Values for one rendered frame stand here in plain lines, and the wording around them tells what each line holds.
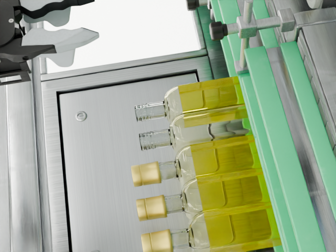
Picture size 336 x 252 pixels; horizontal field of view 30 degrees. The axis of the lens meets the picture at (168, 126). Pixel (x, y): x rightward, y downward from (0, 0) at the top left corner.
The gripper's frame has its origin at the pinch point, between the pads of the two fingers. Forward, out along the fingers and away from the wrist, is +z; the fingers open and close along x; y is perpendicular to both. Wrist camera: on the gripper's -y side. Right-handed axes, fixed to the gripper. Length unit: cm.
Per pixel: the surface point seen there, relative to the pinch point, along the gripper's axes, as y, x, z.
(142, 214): 29.1, 15.2, 2.5
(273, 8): 24.4, -16.5, 30.1
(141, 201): 28.6, 13.3, 2.7
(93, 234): 42.6, 11.6, -6.6
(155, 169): 28.2, 8.5, 5.6
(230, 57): 33.2, -14.0, 22.3
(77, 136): 42.7, -8.4, -7.7
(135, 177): 28.5, 9.1, 2.4
